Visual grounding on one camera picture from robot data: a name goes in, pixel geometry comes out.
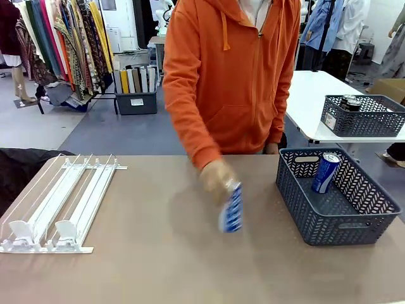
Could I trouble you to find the person's right hand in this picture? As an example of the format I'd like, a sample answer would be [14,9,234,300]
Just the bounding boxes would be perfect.
[199,159,240,206]

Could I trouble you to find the blue Pocari Sweat can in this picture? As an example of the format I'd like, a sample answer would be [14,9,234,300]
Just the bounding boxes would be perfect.
[217,182,244,234]
[311,151,342,194]

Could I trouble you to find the dark cans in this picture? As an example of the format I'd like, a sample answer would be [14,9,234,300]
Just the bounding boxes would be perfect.
[340,94,357,110]

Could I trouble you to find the black green soda can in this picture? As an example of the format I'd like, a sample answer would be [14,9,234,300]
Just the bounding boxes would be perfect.
[344,98,363,112]

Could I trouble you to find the grey plastic lattice basket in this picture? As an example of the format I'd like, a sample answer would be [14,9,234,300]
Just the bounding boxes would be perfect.
[275,147,402,247]
[320,94,405,138]

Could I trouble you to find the person's left forearm orange sleeve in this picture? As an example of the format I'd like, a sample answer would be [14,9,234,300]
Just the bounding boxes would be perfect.
[268,79,287,148]

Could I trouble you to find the person's right forearm orange sleeve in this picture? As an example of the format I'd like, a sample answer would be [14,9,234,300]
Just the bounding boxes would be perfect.
[163,94,224,172]

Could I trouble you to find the white side table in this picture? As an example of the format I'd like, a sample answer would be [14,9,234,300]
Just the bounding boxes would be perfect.
[284,70,405,156]

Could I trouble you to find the person in orange hoodie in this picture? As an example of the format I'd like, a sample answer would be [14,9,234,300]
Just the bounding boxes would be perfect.
[161,0,302,172]

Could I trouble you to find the grey plastic storage bin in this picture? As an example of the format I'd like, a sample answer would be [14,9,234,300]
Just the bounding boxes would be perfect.
[113,90,158,116]

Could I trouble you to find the light grey fabric roll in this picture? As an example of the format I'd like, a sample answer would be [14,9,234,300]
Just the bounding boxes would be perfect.
[140,66,149,94]

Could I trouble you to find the background person's legs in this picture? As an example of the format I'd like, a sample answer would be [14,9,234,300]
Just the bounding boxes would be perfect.
[375,142,405,168]

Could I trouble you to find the brown fabric roll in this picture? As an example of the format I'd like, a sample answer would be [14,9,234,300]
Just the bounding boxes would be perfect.
[132,68,142,94]

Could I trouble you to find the mannequin in blue shirt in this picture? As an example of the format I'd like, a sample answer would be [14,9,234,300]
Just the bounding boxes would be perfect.
[299,0,344,72]

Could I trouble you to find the black stand pole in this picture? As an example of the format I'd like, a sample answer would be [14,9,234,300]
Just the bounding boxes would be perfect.
[311,0,336,73]

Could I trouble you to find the brown cardboard box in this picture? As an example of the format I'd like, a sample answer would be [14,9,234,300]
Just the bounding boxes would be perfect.
[366,78,405,105]

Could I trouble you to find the black plastic stool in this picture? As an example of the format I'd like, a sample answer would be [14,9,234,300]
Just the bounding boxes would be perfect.
[354,42,376,66]

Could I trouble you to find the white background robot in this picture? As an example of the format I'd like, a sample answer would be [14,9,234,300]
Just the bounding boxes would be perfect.
[299,0,309,25]

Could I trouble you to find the grey background desk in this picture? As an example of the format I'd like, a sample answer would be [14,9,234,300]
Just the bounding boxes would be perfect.
[147,36,165,75]

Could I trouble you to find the mannequin in white shirt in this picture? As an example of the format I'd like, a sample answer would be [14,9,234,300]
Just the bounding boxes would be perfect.
[330,0,371,80]

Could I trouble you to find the patterned folded fabric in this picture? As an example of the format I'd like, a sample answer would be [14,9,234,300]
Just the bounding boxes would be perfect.
[65,91,96,111]

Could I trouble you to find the mannequin in grey dress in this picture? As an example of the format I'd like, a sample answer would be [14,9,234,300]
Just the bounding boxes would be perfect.
[379,6,405,80]

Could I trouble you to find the white floor appliance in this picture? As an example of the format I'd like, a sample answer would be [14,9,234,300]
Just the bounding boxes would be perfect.
[106,27,123,54]

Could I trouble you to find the black hanging curtain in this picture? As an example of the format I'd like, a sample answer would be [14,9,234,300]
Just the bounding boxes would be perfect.
[132,0,159,50]

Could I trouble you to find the grey cloth pile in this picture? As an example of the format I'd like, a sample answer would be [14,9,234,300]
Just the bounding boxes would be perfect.
[46,82,75,107]

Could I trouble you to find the yellow hanging garment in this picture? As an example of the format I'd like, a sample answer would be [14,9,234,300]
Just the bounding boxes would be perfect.
[87,1,114,74]

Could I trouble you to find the dark floral hanging garment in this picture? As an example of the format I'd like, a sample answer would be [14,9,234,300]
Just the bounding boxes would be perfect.
[68,0,107,94]

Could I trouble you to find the orange hanging garment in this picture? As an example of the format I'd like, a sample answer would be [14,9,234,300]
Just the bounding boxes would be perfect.
[56,34,77,92]

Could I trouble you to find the black fabric heap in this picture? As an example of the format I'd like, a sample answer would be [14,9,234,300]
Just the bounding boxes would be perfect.
[0,148,77,219]

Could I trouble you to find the beige patterned hanging garment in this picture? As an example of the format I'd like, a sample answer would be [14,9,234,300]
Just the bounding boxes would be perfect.
[52,12,88,99]

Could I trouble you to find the brown patterned dress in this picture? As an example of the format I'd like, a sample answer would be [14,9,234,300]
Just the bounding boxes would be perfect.
[15,18,59,87]

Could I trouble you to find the beige mannequin legs with stand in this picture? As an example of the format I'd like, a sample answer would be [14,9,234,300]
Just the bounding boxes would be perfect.
[11,65,38,109]

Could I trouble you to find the teal hanging garment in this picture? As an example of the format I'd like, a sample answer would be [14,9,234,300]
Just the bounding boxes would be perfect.
[31,0,63,79]

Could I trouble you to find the pink hanging garment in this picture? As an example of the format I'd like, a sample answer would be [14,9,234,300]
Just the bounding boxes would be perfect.
[39,0,69,82]

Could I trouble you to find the dark green hanging garment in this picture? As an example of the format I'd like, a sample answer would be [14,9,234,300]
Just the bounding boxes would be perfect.
[25,0,53,75]

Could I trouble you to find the white skirt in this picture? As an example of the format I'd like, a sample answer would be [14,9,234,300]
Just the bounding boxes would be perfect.
[0,53,23,68]

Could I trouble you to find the cream hanging garment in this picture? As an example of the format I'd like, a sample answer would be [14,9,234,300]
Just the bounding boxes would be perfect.
[14,1,44,64]

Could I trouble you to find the maroon hanging garment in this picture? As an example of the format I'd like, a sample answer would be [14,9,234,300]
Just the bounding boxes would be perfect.
[0,0,22,57]

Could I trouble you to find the black clothes rack frame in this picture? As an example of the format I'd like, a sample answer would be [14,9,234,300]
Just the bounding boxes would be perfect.
[34,0,120,115]

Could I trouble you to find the white wire can dispenser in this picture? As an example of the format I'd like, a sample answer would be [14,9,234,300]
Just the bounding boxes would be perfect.
[0,153,128,254]

